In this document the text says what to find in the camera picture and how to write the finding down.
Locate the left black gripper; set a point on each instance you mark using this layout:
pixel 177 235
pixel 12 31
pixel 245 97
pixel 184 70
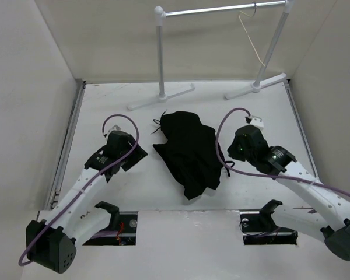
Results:
pixel 137 156

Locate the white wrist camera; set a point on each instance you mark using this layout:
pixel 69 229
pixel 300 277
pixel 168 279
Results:
pixel 255 121
pixel 115 128

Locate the black trousers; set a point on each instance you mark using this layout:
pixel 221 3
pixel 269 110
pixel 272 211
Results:
pixel 189 152

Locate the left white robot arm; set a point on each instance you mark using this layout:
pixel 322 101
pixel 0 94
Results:
pixel 53 241

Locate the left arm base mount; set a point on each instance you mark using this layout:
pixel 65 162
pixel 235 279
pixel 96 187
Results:
pixel 121 230

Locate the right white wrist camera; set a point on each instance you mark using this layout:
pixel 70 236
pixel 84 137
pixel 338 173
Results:
pixel 255 121

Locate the cream wire hanger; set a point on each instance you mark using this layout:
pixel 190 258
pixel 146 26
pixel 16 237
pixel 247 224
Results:
pixel 247 34

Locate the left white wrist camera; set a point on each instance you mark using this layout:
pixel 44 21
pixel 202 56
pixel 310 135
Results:
pixel 115 128

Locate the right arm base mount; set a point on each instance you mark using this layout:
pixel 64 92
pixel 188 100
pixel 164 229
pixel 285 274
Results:
pixel 259 229

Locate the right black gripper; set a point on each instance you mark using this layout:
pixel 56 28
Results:
pixel 232 149

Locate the white clothes rack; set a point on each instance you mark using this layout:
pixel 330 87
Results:
pixel 256 86

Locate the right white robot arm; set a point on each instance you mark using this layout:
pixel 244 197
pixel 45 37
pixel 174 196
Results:
pixel 330 221

